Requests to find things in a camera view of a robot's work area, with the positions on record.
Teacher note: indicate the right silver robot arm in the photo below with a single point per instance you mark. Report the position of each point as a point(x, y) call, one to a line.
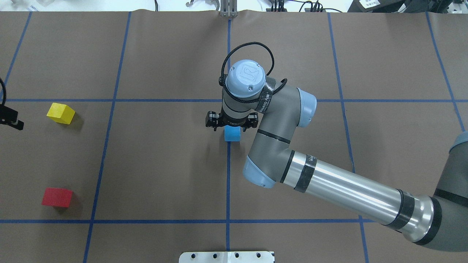
point(253, 99)

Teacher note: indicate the brown paper table cover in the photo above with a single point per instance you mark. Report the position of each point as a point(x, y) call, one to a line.
point(150, 181)

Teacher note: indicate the red block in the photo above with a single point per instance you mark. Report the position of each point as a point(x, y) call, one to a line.
point(57, 197)

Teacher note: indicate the blue block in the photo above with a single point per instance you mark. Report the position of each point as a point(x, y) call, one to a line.
point(232, 133)

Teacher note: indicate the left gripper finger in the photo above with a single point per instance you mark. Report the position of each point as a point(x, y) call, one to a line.
point(9, 117)

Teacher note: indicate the yellow block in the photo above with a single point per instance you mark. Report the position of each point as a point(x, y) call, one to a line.
point(61, 113)

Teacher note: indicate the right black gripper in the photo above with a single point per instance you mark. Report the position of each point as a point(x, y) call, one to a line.
point(213, 120)

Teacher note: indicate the aluminium frame post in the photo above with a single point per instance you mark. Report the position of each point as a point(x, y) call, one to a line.
point(228, 8)

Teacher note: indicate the white pedestal column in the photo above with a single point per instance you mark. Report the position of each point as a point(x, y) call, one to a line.
point(228, 257)

